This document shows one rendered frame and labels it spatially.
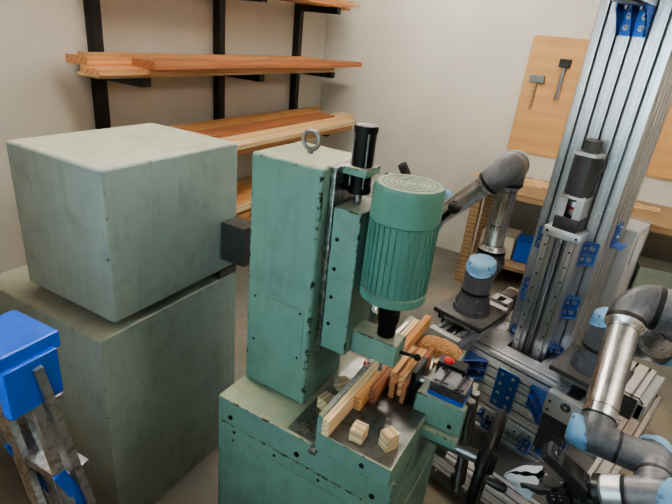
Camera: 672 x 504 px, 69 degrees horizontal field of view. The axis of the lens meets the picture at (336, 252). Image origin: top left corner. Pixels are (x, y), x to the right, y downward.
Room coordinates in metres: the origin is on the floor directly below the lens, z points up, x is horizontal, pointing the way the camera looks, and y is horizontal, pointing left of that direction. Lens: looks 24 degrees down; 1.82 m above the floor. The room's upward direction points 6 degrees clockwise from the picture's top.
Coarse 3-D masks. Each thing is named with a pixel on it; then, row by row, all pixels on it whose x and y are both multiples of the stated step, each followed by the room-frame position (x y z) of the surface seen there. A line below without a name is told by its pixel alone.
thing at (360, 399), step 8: (424, 320) 1.48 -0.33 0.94; (416, 328) 1.42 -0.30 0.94; (424, 328) 1.46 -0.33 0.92; (408, 336) 1.37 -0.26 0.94; (416, 336) 1.39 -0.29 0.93; (408, 344) 1.33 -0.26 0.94; (376, 376) 1.14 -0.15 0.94; (368, 384) 1.10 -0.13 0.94; (360, 392) 1.07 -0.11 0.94; (368, 392) 1.08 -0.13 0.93; (360, 400) 1.04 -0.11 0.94; (360, 408) 1.04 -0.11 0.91
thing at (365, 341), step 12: (360, 324) 1.20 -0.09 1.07; (372, 324) 1.21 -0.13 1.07; (360, 336) 1.16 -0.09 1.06; (372, 336) 1.15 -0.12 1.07; (396, 336) 1.16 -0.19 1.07; (360, 348) 1.16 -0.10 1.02; (372, 348) 1.14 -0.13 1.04; (384, 348) 1.12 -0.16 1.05; (396, 348) 1.11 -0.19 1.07; (384, 360) 1.12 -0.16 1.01; (396, 360) 1.12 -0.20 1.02
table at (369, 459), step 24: (432, 360) 1.31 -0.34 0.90; (384, 408) 1.06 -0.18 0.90; (408, 408) 1.07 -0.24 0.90; (336, 432) 0.95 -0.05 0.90; (408, 432) 0.98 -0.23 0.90; (432, 432) 1.02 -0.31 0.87; (336, 456) 0.92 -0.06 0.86; (360, 456) 0.89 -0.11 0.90; (384, 456) 0.89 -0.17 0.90; (384, 480) 0.86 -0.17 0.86
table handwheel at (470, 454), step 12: (504, 420) 1.01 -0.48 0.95; (492, 432) 0.96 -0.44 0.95; (492, 444) 0.93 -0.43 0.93; (468, 456) 1.01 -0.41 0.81; (480, 456) 0.92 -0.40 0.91; (492, 456) 0.99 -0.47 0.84; (480, 468) 0.90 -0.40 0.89; (492, 468) 0.97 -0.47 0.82; (480, 480) 0.88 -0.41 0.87; (468, 492) 0.88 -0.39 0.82; (480, 492) 1.00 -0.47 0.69
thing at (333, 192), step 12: (336, 168) 1.17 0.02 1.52; (336, 180) 1.18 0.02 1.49; (348, 180) 1.23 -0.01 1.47; (336, 192) 1.18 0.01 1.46; (348, 192) 1.24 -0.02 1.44; (336, 204) 1.19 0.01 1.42; (324, 252) 1.18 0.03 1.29; (324, 264) 1.18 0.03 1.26; (324, 276) 1.17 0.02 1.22; (324, 288) 1.17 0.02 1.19; (324, 300) 1.18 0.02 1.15
